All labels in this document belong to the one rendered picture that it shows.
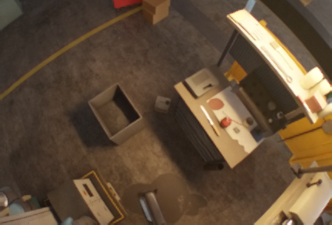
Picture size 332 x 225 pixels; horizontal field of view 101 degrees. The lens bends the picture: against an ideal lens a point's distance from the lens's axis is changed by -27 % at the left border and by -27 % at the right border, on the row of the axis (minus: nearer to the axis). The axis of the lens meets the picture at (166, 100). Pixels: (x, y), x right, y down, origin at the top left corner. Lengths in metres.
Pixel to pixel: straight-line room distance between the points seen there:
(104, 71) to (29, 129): 1.57
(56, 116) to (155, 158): 1.62
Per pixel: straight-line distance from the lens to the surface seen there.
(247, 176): 2.81
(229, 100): 1.79
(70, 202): 1.88
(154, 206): 1.24
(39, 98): 3.32
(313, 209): 1.61
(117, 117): 2.32
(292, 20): 0.95
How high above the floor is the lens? 2.51
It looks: 69 degrees down
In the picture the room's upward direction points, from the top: 7 degrees clockwise
